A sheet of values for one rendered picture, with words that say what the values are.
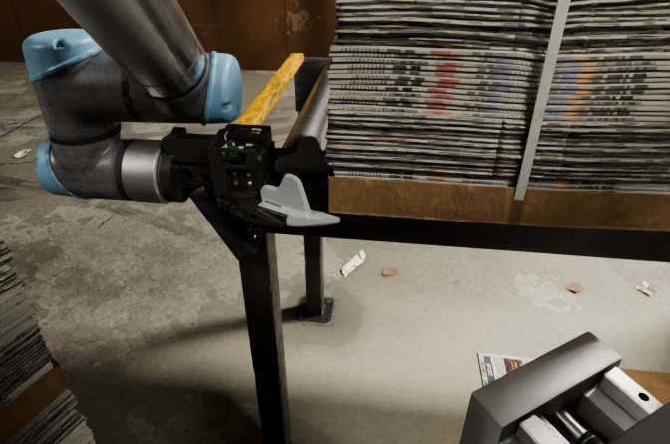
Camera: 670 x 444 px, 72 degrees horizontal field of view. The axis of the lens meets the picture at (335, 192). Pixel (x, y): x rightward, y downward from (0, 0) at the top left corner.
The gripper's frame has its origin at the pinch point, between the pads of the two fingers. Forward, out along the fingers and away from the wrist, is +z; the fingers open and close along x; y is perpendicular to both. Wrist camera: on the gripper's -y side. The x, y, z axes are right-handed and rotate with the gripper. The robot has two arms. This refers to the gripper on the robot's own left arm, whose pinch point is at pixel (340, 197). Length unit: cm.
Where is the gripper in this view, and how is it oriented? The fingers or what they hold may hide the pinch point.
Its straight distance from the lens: 53.9
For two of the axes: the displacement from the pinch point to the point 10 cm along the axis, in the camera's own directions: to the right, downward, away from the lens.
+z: 9.9, 0.6, -1.0
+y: 0.0, -8.7, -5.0
